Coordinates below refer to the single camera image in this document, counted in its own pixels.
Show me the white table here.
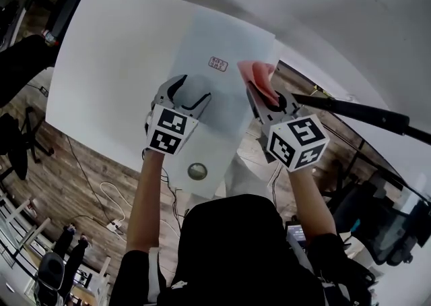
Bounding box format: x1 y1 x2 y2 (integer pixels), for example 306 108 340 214
44 0 280 201

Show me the black padded office chair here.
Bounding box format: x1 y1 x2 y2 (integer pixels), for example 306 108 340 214
25 0 85 46

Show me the person's black shirt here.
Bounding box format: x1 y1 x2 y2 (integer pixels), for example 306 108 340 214
110 193 374 306

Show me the person's left forearm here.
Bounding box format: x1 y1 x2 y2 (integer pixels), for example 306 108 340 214
126 149 166 255

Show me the person's right forearm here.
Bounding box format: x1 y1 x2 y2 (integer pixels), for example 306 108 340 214
288 166 337 241

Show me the pink knitted cloth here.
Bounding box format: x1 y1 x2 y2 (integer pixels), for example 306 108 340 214
237 60 280 105

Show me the black mesh office chair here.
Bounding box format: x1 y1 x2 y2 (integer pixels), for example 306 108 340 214
0 105 55 181

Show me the small red and silver bottle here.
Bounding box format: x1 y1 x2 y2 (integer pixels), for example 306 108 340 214
42 29 61 47

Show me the small black screen device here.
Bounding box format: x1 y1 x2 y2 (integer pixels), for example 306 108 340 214
285 220 308 251

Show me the white wooden frame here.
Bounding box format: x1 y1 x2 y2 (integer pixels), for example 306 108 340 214
0 193 53 268

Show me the round metal cable grommet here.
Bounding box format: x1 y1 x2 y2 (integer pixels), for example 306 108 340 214
187 162 208 181

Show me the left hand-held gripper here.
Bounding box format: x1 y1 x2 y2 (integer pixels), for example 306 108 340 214
145 74 213 156

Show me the white power strip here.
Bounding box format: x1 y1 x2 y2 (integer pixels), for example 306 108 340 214
106 218 124 235

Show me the whiteboard on black stand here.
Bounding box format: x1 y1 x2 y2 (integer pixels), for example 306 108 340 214
291 92 431 204

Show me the black backpack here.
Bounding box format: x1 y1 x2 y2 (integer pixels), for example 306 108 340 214
0 0 21 51

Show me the white looped cable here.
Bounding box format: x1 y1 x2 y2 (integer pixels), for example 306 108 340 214
100 181 127 224

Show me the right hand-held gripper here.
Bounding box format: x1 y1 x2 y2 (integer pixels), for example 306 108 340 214
245 82 330 173

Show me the long black padded seat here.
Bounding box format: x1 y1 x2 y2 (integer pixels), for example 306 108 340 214
0 33 59 109

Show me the black floor cable with adapter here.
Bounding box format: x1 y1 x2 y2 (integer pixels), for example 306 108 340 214
26 84 117 230

